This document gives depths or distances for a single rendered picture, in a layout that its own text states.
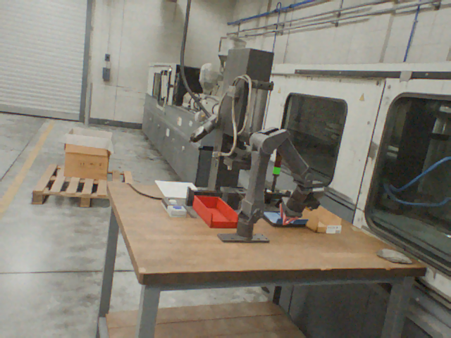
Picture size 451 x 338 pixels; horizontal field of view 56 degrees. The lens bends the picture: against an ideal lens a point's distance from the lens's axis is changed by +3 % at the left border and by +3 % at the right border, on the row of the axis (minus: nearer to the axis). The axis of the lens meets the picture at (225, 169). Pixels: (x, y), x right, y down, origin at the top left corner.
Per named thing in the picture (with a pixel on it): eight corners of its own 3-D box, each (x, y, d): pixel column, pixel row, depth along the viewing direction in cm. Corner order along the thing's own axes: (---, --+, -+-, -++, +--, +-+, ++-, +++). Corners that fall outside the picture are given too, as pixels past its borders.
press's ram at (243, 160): (230, 174, 191) (241, 110, 185) (212, 161, 214) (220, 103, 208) (265, 177, 198) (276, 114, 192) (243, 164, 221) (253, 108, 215)
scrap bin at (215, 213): (210, 228, 168) (212, 214, 166) (192, 208, 190) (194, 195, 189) (237, 228, 172) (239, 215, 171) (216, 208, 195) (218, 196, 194)
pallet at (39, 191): (48, 174, 537) (49, 163, 534) (130, 181, 565) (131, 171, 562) (31, 203, 424) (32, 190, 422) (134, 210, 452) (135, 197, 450)
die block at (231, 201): (225, 210, 195) (227, 194, 194) (218, 203, 204) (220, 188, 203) (263, 210, 203) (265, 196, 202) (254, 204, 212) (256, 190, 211)
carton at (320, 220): (315, 234, 183) (318, 217, 182) (287, 215, 206) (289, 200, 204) (340, 235, 188) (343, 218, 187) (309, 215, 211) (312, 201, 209)
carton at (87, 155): (64, 164, 543) (67, 125, 533) (113, 169, 559) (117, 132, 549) (56, 177, 480) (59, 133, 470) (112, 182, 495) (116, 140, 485)
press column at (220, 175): (213, 193, 219) (235, 48, 205) (206, 187, 230) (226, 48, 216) (237, 195, 225) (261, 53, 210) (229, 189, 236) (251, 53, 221)
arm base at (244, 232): (219, 215, 159) (225, 222, 153) (265, 217, 167) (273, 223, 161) (215, 235, 161) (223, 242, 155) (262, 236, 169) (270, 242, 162)
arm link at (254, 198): (254, 214, 165) (266, 133, 158) (263, 220, 159) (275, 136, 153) (240, 215, 162) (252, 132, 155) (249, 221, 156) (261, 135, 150)
